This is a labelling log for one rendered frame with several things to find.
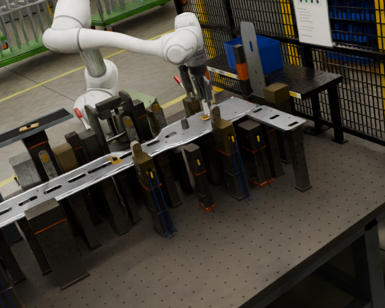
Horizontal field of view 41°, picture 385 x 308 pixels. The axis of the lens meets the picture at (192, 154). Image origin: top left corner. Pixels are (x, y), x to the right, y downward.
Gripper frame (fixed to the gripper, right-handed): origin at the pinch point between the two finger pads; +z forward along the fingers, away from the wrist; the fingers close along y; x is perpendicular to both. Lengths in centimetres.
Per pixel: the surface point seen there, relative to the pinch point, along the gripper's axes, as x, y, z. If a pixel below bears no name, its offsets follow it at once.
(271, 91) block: 23.4, 15.6, -1.0
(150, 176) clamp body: -40.9, 22.1, 6.6
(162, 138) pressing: -24.3, -0.3, 4.5
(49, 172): -71, -12, 2
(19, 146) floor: -58, -351, 105
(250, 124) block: 7.6, 20.1, 6.6
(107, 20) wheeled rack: 186, -706, 78
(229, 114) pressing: 6.1, 6.4, 4.6
